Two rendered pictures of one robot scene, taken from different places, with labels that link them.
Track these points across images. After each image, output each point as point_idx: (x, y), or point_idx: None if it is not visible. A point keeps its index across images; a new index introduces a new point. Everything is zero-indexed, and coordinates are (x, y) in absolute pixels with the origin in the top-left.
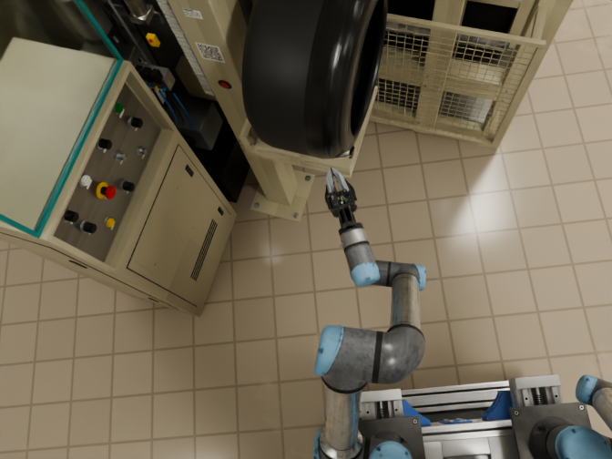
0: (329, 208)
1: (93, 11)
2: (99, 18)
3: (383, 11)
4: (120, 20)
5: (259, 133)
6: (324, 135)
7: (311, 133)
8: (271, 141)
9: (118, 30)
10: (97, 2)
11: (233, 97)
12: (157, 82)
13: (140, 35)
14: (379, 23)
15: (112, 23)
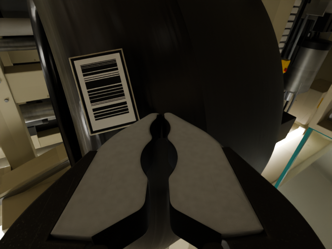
0: None
1: (298, 73)
2: (301, 64)
3: (50, 82)
4: (292, 53)
5: (266, 164)
6: (152, 248)
7: (177, 239)
8: (261, 161)
9: (303, 37)
10: (290, 71)
11: (272, 16)
12: (330, 18)
13: (296, 16)
14: (50, 63)
15: (300, 47)
